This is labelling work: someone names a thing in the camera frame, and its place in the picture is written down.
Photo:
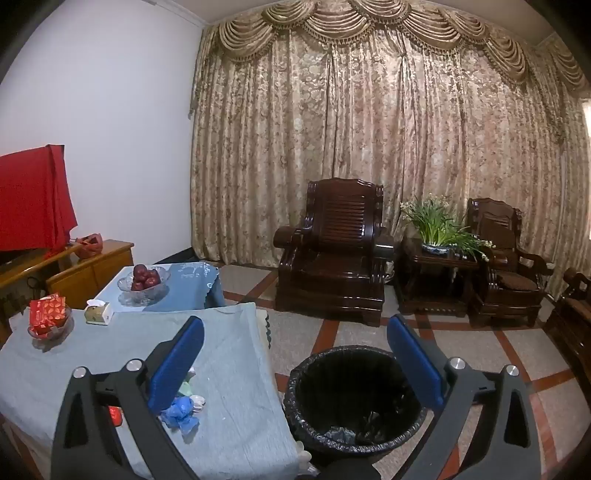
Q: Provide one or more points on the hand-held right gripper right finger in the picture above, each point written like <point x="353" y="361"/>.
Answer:
<point x="415" y="364"/>

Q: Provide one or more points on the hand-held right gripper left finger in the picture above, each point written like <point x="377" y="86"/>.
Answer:
<point x="178" y="364"/>

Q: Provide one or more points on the black trash bin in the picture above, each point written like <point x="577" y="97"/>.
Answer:
<point x="351" y="392"/>

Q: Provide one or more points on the crumpled white tissue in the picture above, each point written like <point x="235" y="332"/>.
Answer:
<point x="199" y="402"/>

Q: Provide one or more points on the grey-blue table blanket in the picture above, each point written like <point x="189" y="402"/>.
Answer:
<point x="231" y="346"/>

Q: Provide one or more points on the glass fruit bowl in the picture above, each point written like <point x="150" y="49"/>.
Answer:
<point x="141" y="297"/>

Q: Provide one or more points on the blue tablecloth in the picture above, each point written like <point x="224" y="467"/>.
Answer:
<point x="194" y="286"/>

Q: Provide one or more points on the orange foam net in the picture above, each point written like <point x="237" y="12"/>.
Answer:
<point x="115" y="416"/>

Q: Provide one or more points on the dark wooden side table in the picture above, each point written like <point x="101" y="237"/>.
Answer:
<point x="429" y="277"/>

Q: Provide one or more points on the pile of red apples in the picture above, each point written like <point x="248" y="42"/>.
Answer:
<point x="147" y="279"/>

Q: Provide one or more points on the tissue box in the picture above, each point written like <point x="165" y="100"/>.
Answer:
<point x="99" y="314"/>

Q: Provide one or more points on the white lace tablecloth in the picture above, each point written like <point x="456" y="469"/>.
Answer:
<point x="268" y="327"/>

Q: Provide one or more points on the glass dish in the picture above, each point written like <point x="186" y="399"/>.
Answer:
<point x="62" y="328"/>

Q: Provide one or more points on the wooden cabinet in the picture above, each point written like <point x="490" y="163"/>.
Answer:
<point x="92" y="272"/>

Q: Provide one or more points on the red snack packets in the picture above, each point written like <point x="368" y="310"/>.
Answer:
<point x="46" y="314"/>

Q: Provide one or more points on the potted green plant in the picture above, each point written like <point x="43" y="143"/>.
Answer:
<point x="438" y="221"/>

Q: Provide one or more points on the red decorative basket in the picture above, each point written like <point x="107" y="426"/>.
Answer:
<point x="88" y="247"/>

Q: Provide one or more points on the dark wooden armchair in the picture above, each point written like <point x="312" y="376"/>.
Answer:
<point x="341" y="217"/>
<point x="498" y="226"/>

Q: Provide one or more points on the dark wooden sofa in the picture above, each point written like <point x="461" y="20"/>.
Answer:
<point x="572" y="323"/>

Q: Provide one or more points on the red cloth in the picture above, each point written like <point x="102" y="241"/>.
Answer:
<point x="32" y="198"/>

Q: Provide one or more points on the beige patterned curtain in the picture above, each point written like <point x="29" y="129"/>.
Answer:
<point x="323" y="115"/>

